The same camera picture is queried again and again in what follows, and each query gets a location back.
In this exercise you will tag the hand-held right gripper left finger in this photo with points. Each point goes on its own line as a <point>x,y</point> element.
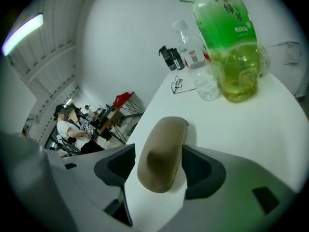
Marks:
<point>113,168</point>

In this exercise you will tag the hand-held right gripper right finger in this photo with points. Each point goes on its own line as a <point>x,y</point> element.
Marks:
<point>205,170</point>

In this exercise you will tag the tan glasses case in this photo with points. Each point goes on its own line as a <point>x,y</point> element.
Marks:
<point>161,151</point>

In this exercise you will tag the wooden table with black legs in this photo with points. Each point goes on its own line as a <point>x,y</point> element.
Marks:
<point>116,117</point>

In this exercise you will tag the red bag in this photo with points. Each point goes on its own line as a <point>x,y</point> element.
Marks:
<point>122,98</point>

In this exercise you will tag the clear plastic water bottle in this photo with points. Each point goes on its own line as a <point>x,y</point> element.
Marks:
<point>205,86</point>

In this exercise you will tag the black-framed eyeglasses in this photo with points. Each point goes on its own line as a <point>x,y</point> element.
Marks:
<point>178,84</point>

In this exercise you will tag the black box with white label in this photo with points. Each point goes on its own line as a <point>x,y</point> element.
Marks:
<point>179,60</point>

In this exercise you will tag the large green tea bottle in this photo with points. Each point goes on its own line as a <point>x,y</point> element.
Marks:
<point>231,57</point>

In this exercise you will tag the long ceiling light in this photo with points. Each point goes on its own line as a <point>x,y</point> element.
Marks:
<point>23,33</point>

